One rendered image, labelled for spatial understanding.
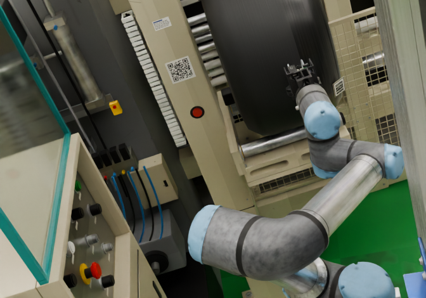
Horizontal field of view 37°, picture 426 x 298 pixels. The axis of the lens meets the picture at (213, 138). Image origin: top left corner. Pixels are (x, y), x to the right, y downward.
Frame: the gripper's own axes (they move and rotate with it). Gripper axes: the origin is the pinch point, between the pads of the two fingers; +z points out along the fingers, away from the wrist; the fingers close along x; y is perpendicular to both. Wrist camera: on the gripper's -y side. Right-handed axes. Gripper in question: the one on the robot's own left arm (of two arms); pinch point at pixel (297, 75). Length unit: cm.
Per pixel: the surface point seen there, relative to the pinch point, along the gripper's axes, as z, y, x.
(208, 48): 63, -6, 24
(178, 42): 21.2, 13.2, 29.1
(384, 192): 90, -111, -29
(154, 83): 23.3, 2.7, 40.9
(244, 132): 46, -35, 21
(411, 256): 48, -116, -27
